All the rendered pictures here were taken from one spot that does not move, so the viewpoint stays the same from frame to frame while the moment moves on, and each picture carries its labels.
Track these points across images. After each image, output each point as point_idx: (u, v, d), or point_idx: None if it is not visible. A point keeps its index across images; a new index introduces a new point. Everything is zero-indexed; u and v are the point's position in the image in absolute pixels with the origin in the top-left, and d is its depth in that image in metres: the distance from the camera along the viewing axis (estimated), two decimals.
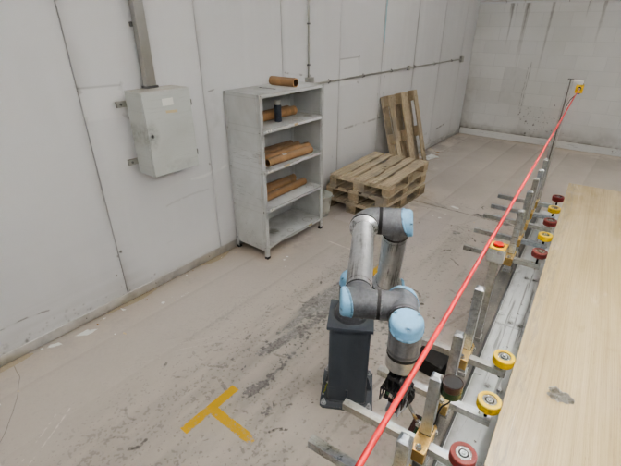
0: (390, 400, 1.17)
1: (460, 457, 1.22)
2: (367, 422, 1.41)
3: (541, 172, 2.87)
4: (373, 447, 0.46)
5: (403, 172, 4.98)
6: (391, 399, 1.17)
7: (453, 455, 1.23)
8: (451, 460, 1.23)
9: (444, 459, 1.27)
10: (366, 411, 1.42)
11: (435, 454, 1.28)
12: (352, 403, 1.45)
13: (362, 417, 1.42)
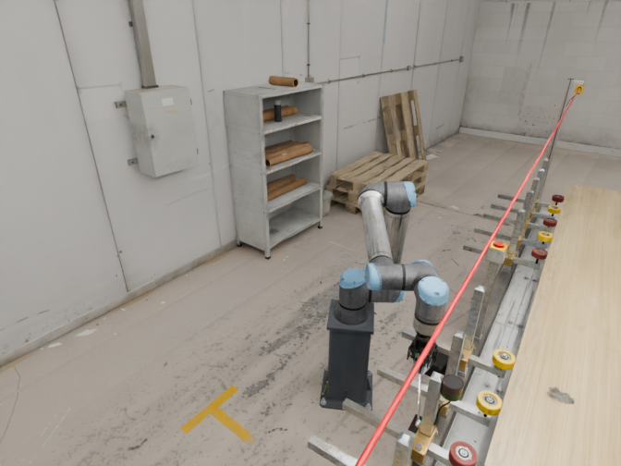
0: (417, 360, 1.33)
1: (460, 457, 1.22)
2: (367, 422, 1.41)
3: (541, 172, 2.87)
4: (373, 447, 0.46)
5: (403, 172, 4.98)
6: (418, 359, 1.33)
7: (453, 455, 1.23)
8: (451, 460, 1.23)
9: (444, 459, 1.27)
10: (366, 411, 1.42)
11: (435, 454, 1.28)
12: (352, 403, 1.45)
13: (362, 417, 1.42)
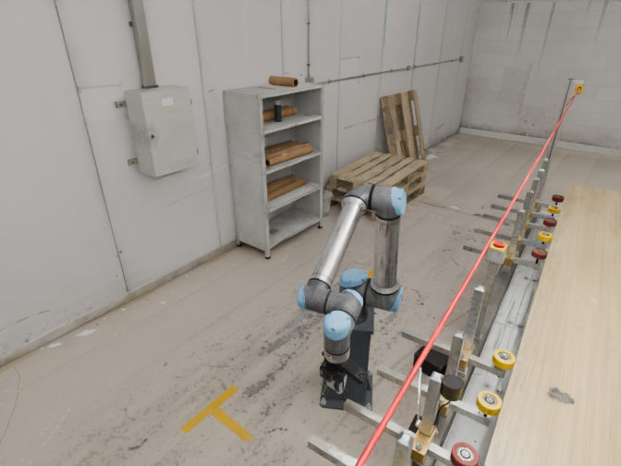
0: None
1: (462, 458, 1.22)
2: (368, 423, 1.41)
3: (541, 172, 2.87)
4: (373, 447, 0.46)
5: (403, 172, 4.98)
6: None
7: (455, 456, 1.22)
8: (453, 461, 1.23)
9: (446, 460, 1.27)
10: (367, 412, 1.41)
11: (436, 455, 1.28)
12: (354, 403, 1.45)
13: (364, 418, 1.41)
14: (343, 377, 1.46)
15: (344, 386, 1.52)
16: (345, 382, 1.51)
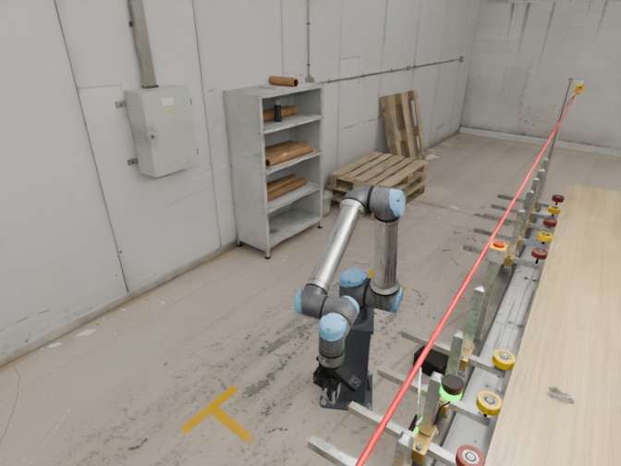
0: None
1: (468, 460, 1.21)
2: (372, 425, 1.40)
3: (541, 172, 2.87)
4: (373, 447, 0.46)
5: (403, 172, 4.98)
6: None
7: (460, 459, 1.22)
8: (458, 464, 1.22)
9: (453, 464, 1.26)
10: (371, 415, 1.41)
11: (443, 458, 1.27)
12: (359, 406, 1.44)
13: (369, 421, 1.40)
14: (336, 386, 1.44)
15: (337, 398, 1.50)
16: (338, 392, 1.49)
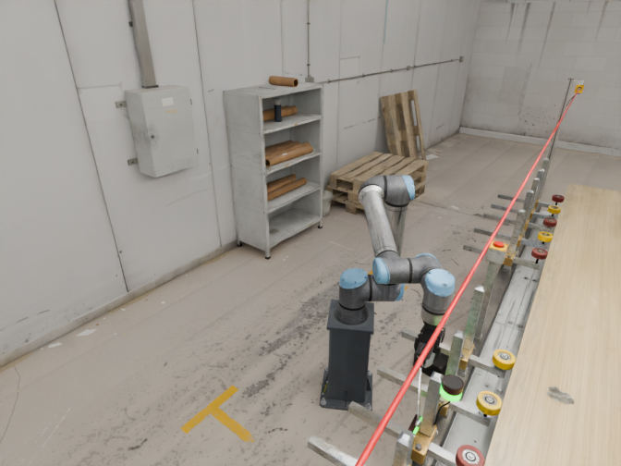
0: None
1: (468, 460, 1.21)
2: (372, 425, 1.40)
3: (541, 172, 2.87)
4: (373, 447, 0.46)
5: (403, 172, 4.98)
6: None
7: (460, 459, 1.22)
8: (458, 464, 1.22)
9: (453, 464, 1.26)
10: (371, 415, 1.41)
11: (443, 458, 1.27)
12: (359, 406, 1.44)
13: (369, 421, 1.40)
14: None
15: (427, 365, 1.43)
16: (430, 361, 1.42)
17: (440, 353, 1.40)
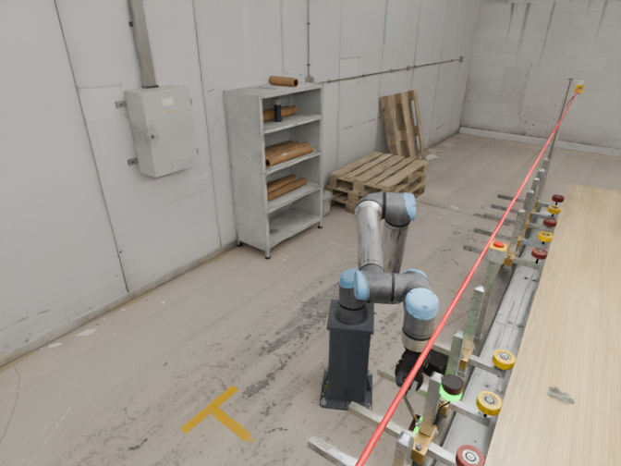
0: None
1: (468, 460, 1.21)
2: (372, 425, 1.40)
3: (541, 172, 2.87)
4: (373, 447, 0.46)
5: (403, 172, 4.98)
6: None
7: (460, 459, 1.22)
8: (458, 464, 1.22)
9: (453, 464, 1.26)
10: (371, 415, 1.41)
11: (443, 458, 1.27)
12: (359, 406, 1.44)
13: (369, 421, 1.40)
14: None
15: (409, 394, 1.28)
16: (411, 389, 1.27)
17: (423, 382, 1.25)
